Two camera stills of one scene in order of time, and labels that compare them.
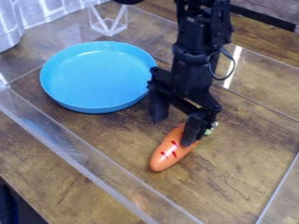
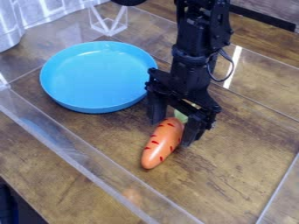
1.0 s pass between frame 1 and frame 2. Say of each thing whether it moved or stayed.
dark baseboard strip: stayed
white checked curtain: stayed
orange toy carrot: moved
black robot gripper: stayed
